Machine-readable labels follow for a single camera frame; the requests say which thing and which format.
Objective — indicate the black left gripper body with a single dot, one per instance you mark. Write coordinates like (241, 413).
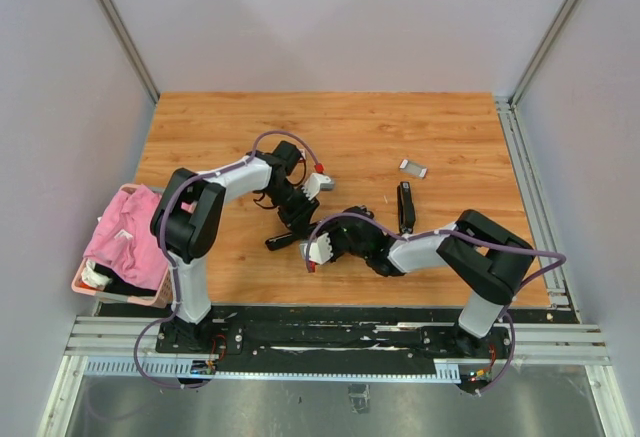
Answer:
(294, 205)

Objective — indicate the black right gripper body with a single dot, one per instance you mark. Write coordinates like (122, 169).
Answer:
(340, 243)

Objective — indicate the black stapler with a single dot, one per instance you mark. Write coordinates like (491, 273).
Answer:
(405, 208)
(284, 240)

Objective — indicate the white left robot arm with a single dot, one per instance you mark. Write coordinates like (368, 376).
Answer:
(186, 221)

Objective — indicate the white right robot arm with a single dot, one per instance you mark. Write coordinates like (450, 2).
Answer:
(491, 260)

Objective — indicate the small white staple tray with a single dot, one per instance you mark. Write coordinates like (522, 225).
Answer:
(415, 169)

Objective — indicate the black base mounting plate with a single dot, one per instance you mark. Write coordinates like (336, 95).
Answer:
(331, 340)

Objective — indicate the pink plastic basket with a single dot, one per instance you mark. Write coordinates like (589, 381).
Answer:
(99, 281)

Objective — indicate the pink cloth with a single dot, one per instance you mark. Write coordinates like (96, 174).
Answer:
(122, 240)

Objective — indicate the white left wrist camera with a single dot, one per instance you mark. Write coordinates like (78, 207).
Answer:
(317, 183)

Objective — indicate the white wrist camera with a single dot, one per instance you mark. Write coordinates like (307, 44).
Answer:
(317, 183)
(317, 252)

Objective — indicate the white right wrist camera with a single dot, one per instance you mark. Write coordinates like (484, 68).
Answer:
(317, 252)

